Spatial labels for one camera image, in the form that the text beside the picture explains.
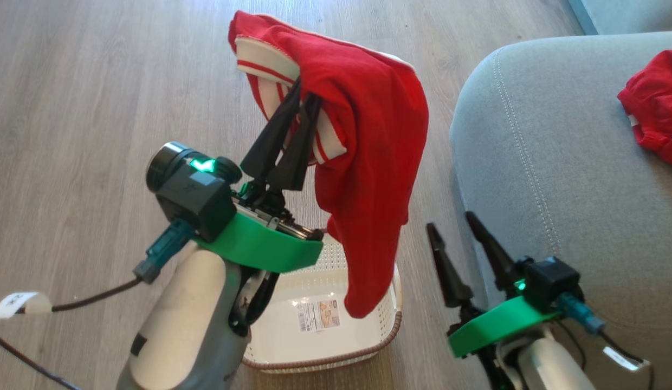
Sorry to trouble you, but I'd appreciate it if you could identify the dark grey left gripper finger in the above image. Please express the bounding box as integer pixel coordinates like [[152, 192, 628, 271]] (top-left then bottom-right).
[[281, 94, 322, 191], [240, 77, 304, 183]]

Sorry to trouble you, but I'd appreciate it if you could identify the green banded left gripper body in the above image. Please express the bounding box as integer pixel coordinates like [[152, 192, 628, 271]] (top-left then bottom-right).
[[197, 180, 325, 274]]

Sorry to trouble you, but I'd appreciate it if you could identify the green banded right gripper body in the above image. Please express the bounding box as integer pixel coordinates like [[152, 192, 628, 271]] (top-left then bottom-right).
[[447, 295, 563, 390]]

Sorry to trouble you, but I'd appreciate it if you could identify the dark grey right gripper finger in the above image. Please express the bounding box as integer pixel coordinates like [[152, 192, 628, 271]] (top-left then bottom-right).
[[426, 222, 474, 309], [464, 211, 525, 294]]

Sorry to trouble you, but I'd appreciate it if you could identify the red shorts striped white trim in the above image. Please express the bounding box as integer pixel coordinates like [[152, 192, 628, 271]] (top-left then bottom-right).
[[228, 10, 430, 319]]

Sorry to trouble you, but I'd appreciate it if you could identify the red Bulls jersey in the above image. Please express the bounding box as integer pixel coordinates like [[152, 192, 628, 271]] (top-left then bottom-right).
[[617, 49, 672, 170]]

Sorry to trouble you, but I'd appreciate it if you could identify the grey fabric sofa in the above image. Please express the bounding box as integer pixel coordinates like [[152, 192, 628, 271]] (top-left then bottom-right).
[[450, 31, 672, 390]]

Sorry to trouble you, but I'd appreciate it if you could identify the white paper label sticker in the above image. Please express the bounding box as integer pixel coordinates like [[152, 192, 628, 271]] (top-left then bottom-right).
[[297, 300, 341, 333]]

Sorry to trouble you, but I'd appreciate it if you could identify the white laundry basket brown rim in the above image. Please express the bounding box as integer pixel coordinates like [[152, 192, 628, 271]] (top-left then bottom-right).
[[241, 230, 404, 374]]

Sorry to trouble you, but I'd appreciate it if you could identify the thin black labelled right cable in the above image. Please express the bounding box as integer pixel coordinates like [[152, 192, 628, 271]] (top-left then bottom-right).
[[599, 329, 652, 390]]

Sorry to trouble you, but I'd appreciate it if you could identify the black cable with white label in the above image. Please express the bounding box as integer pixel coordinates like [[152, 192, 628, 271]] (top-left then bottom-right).
[[0, 277, 143, 321]]

